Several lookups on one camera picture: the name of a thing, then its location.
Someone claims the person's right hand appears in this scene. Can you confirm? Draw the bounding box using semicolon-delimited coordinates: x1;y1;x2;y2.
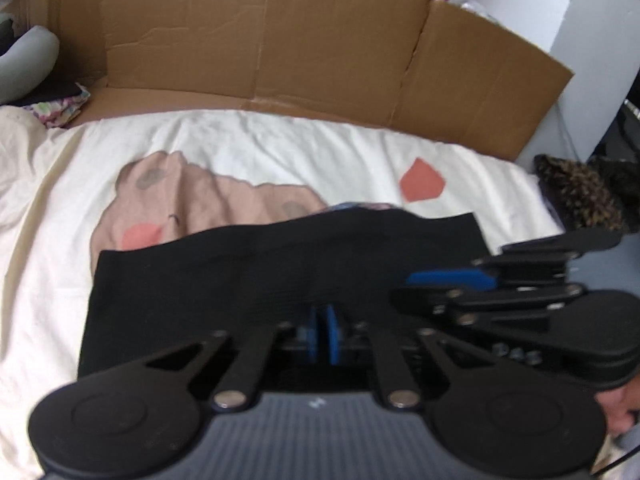
595;384;640;436

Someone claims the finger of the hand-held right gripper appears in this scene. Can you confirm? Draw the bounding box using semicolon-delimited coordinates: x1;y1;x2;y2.
391;283;589;333
407;230;625;292

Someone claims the floral patterned cloth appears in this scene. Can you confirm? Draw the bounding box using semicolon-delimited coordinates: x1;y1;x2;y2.
22;96;94;129

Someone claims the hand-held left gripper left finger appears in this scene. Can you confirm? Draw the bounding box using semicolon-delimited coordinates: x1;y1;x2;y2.
145;306;324;411

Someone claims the cream bear printed bedsheet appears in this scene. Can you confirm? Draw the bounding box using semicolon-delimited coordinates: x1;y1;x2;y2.
0;107;567;480

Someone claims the brown cardboard sheet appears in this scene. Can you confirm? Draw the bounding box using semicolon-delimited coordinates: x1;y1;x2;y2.
10;0;576;162

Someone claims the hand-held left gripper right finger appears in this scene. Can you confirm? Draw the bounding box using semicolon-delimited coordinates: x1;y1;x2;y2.
325;304;497;411

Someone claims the grey neck pillow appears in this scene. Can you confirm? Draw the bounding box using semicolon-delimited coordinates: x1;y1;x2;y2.
0;25;61;104

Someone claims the black cable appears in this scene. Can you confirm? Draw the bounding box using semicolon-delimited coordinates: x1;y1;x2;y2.
590;437;640;477

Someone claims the black bear patterned jacket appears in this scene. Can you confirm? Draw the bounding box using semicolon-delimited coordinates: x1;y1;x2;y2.
77;202;492;397

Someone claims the leopard print garment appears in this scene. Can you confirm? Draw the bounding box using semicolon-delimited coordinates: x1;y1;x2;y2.
532;154;632;234

